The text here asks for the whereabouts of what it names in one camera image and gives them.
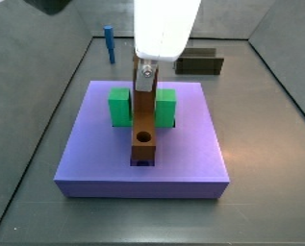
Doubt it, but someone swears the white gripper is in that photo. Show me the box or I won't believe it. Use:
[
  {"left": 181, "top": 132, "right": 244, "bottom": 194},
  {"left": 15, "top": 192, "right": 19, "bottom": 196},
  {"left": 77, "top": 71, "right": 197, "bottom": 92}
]
[{"left": 134, "top": 0, "right": 201, "bottom": 92}]

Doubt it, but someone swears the brown T-shaped block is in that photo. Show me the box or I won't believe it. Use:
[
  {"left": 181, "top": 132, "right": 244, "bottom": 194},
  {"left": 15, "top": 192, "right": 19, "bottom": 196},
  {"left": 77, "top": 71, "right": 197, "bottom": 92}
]
[{"left": 130, "top": 57, "right": 155, "bottom": 166}]

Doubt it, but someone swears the dark grey fixture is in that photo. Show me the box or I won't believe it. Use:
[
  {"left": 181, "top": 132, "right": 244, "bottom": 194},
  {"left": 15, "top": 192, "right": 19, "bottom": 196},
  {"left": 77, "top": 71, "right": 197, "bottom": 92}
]
[{"left": 176, "top": 48, "right": 224, "bottom": 75}]

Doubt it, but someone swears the blue peg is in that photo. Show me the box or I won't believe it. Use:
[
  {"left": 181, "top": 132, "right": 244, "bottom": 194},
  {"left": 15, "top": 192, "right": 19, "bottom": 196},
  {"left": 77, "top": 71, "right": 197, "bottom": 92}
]
[{"left": 103, "top": 25, "right": 115, "bottom": 63}]

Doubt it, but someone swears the green U-shaped block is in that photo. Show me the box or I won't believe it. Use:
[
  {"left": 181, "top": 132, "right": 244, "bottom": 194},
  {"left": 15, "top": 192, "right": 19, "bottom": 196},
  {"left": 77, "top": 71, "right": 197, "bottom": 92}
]
[{"left": 109, "top": 87, "right": 177, "bottom": 128}]

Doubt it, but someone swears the purple base block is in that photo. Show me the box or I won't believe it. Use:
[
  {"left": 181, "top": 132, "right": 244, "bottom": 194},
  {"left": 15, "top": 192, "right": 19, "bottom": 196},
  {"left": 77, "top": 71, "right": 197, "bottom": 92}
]
[{"left": 54, "top": 81, "right": 229, "bottom": 198}]

